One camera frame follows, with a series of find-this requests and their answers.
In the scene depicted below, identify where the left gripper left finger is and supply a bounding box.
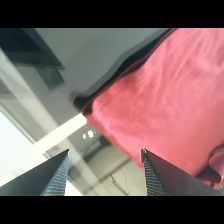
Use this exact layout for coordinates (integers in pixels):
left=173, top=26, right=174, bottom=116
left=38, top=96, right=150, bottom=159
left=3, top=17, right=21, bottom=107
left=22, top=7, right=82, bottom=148
left=0, top=148, right=71, bottom=197

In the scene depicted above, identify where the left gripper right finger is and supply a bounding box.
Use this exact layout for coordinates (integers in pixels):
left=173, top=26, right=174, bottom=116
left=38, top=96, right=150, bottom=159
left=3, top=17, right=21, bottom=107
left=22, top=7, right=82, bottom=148
left=140, top=148, right=224, bottom=197

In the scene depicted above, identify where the red garment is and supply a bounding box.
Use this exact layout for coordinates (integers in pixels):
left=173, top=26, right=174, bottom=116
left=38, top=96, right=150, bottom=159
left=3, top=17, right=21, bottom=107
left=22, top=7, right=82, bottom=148
left=81, top=27, right=224, bottom=190

